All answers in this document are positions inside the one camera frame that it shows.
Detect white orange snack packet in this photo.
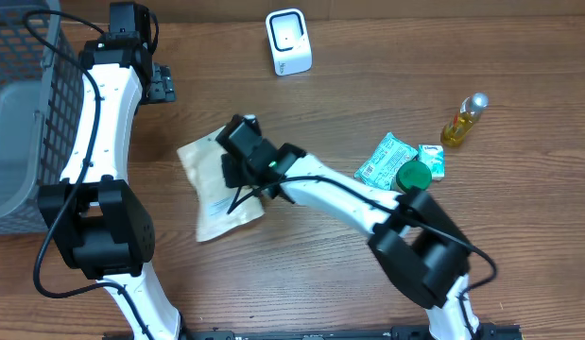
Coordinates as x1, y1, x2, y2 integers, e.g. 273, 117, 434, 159
177, 127, 265, 243

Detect teal tissue pack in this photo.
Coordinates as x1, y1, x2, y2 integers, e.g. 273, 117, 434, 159
354, 132, 418, 190

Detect green lid white jar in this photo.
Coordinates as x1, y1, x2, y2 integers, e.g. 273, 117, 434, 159
394, 161, 433, 192

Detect small teal packet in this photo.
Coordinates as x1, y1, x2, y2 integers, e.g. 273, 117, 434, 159
418, 144, 445, 181

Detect yellow oil bottle silver cap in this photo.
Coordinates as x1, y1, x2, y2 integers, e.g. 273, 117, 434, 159
440, 93, 489, 147

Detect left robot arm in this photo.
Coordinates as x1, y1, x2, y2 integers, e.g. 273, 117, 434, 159
33, 2, 186, 339

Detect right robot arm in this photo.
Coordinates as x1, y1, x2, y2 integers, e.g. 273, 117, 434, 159
215, 115, 480, 339

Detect white barcode scanner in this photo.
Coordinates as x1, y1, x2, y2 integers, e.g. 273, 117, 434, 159
265, 8, 313, 77

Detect dark grey plastic mesh basket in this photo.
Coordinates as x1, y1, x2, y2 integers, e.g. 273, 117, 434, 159
0, 0, 83, 234

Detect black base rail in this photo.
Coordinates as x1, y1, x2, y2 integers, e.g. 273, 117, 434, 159
102, 325, 525, 340

